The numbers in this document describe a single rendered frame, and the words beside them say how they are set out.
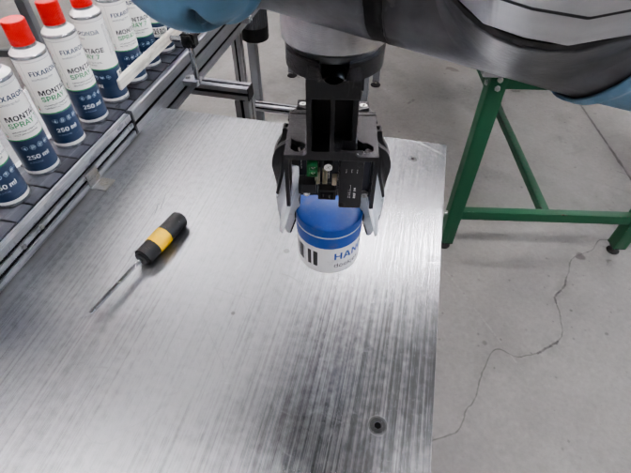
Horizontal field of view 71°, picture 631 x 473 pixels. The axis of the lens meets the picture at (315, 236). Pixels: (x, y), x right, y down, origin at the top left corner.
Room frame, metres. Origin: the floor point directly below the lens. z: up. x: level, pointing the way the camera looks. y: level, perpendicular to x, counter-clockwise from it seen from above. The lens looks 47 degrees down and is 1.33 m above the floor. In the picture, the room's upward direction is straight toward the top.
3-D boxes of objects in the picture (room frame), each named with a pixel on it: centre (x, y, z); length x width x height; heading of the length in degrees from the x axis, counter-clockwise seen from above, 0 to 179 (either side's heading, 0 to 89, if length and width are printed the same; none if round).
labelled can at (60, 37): (0.72, 0.41, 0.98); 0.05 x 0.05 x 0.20
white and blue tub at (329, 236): (0.33, -0.01, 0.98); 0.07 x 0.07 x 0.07
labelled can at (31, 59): (0.65, 0.43, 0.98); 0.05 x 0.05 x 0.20
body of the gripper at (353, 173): (0.30, -0.01, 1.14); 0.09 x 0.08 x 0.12; 177
